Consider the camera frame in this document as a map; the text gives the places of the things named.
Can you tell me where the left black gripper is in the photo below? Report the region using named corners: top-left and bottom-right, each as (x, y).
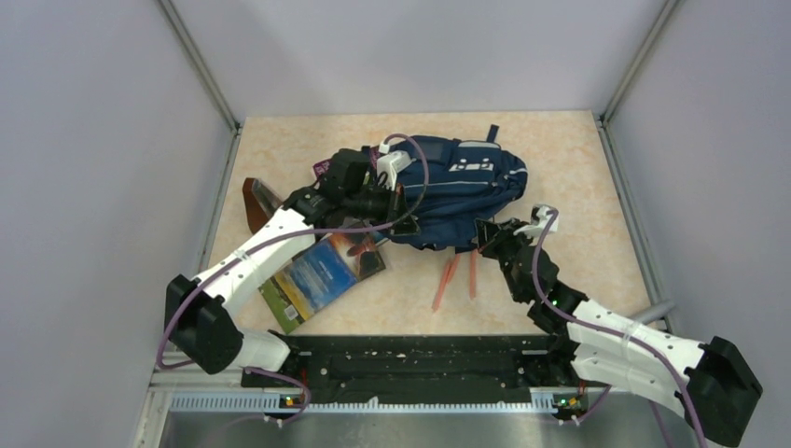
top-left (342, 178), bottom-right (419, 234)

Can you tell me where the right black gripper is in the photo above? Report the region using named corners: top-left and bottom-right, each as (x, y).
top-left (479, 217), bottom-right (538, 302)

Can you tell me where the navy blue backpack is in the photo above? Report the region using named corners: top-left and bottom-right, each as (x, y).
top-left (389, 124), bottom-right (529, 253)

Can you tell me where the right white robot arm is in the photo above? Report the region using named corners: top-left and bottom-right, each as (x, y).
top-left (476, 218), bottom-right (763, 447)

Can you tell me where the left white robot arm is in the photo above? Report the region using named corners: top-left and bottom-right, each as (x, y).
top-left (163, 145), bottom-right (418, 386)

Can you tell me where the orange pen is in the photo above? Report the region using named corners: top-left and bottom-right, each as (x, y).
top-left (432, 254), bottom-right (462, 312)
top-left (468, 251), bottom-right (478, 300)

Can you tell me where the blue yellow landscape book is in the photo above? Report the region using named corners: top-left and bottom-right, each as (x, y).
top-left (259, 232), bottom-right (386, 334)

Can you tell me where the purple picture book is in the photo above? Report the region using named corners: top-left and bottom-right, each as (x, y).
top-left (312, 159), bottom-right (331, 179)

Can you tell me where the brown wedge stand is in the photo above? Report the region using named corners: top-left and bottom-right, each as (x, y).
top-left (242, 177), bottom-right (283, 234)

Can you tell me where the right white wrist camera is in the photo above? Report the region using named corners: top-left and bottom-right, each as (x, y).
top-left (513, 203), bottom-right (559, 239)

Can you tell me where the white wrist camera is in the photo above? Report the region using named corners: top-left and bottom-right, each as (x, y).
top-left (375, 142), bottom-right (412, 190)
top-left (513, 203), bottom-right (559, 239)

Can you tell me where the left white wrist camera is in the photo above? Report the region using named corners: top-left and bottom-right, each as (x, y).
top-left (375, 142), bottom-right (412, 190)

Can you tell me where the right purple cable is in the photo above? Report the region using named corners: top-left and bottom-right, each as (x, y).
top-left (530, 208), bottom-right (709, 448)

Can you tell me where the purple cable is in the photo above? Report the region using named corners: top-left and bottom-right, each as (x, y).
top-left (154, 133), bottom-right (431, 427)
top-left (530, 208), bottom-right (709, 448)

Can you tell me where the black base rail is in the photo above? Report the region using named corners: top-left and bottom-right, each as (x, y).
top-left (281, 335), bottom-right (593, 405)

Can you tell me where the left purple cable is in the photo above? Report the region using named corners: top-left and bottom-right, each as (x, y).
top-left (154, 133), bottom-right (431, 427)

